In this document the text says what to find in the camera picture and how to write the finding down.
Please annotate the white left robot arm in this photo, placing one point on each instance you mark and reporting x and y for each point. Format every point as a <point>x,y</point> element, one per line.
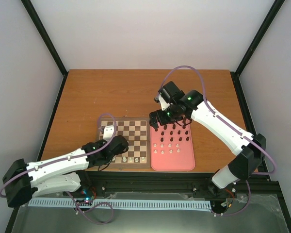
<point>24,181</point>

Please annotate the left black frame post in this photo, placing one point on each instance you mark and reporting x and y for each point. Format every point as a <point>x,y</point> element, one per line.
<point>29,7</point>

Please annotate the green lit circuit board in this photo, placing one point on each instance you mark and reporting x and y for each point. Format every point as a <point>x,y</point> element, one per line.
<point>89,194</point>

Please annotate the right black frame post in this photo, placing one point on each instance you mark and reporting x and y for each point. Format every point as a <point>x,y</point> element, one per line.
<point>273,11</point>

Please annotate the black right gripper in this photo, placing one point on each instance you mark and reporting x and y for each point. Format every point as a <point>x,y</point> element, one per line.
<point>162,121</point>

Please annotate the pink piece tray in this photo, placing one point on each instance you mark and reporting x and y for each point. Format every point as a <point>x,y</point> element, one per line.
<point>172,148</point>

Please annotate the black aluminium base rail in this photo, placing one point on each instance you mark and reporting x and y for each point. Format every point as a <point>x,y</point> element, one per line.
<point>195,184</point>

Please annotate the light blue cable duct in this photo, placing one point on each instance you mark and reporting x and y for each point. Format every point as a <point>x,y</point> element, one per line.
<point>195,205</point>

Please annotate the wooden chessboard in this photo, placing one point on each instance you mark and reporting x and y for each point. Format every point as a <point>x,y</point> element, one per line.
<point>136,131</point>

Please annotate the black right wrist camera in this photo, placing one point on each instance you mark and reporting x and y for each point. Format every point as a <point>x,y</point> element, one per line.
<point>168,94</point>

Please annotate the black frame post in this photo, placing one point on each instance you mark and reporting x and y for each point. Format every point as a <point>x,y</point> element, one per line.
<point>29,7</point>
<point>273,11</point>

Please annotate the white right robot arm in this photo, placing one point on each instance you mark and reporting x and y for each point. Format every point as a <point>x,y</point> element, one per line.
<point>248,148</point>

